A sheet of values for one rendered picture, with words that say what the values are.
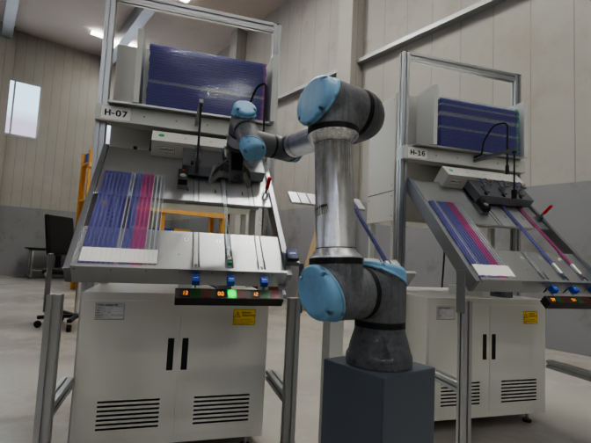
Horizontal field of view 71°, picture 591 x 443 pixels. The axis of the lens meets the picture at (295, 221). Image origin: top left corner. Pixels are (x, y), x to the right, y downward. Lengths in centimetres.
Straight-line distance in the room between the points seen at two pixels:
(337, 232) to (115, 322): 106
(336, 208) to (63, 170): 1112
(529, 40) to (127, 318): 478
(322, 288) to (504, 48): 484
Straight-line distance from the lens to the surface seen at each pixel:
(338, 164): 90
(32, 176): 1172
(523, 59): 532
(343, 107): 93
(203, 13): 216
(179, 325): 170
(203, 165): 175
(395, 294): 95
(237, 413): 181
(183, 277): 137
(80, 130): 1208
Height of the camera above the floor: 79
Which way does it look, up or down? 5 degrees up
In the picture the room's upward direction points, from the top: 3 degrees clockwise
